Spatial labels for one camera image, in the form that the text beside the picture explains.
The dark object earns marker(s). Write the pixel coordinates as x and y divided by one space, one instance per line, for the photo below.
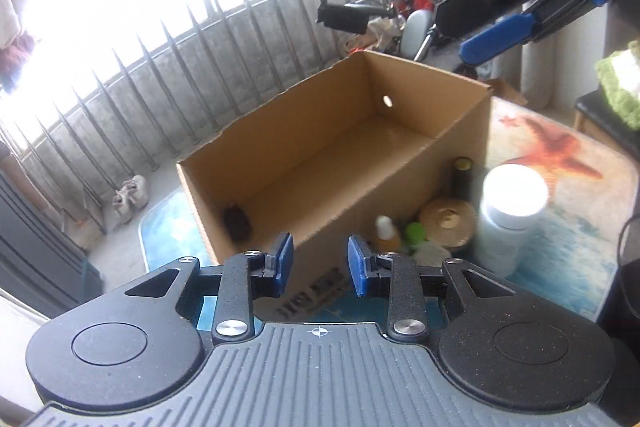
622 302

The amber ribbed glass jar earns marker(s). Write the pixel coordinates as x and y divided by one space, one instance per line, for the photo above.
447 219

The starfish printed blue mat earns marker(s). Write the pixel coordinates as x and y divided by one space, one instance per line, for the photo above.
565 207

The flat cardboard piece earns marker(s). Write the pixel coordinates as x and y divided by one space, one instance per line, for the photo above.
507 92

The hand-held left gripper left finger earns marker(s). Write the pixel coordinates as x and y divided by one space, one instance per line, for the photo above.
285 259

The white plastic bottle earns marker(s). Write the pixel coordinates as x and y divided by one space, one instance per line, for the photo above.
505 237

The grey plastic cabinet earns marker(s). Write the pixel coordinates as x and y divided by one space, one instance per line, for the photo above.
40 247

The small green cap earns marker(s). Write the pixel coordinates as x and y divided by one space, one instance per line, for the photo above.
415 234

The white plug adapter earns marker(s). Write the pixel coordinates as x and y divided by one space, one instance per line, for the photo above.
431 253

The crumpled plastic bag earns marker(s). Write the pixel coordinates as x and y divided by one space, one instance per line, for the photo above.
380 32

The black chair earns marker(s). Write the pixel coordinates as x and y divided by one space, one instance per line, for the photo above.
600 117

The black tape roll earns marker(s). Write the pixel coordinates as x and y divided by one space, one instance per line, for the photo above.
236 222

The green knitted cloth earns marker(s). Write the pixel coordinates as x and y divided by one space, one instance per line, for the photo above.
622 99

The small orange dropper bottle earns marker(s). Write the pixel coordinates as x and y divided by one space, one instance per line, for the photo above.
387 234

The metal balcony railing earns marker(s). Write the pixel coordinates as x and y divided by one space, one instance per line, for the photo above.
133 110

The dark glass bottle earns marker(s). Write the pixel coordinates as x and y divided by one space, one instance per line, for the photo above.
463 179

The hanging dark red garment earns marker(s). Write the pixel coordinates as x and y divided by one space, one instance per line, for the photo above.
15 52

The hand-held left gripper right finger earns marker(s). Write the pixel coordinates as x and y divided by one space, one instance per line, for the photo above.
356 264

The brown cardboard box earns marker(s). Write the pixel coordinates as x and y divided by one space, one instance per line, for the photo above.
350 157

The beige sneaker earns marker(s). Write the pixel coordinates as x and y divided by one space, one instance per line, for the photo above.
122 209
137 189

